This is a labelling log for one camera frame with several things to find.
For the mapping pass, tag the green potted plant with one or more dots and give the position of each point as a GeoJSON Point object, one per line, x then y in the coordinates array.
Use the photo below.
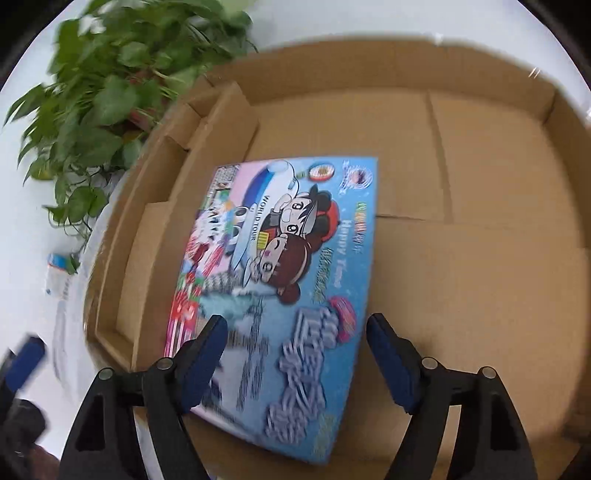
{"type": "Point", "coordinates": [106, 92]}

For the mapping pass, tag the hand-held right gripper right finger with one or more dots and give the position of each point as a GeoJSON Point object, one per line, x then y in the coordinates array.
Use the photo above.
{"type": "Point", "coordinates": [392, 360]}

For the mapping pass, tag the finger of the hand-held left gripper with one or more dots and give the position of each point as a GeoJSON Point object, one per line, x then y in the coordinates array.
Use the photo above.
{"type": "Point", "coordinates": [23, 362]}

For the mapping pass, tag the large cardboard box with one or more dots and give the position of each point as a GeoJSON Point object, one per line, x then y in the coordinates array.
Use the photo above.
{"type": "Point", "coordinates": [461, 258]}

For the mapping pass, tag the blue cartoon game box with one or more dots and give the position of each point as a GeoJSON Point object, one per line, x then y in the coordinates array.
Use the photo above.
{"type": "Point", "coordinates": [286, 286]}

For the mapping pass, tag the small white blue packet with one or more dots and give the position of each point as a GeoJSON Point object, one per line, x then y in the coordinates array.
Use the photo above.
{"type": "Point", "coordinates": [57, 277]}

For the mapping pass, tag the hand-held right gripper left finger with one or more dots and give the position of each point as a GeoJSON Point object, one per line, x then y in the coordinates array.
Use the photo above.
{"type": "Point", "coordinates": [205, 357]}

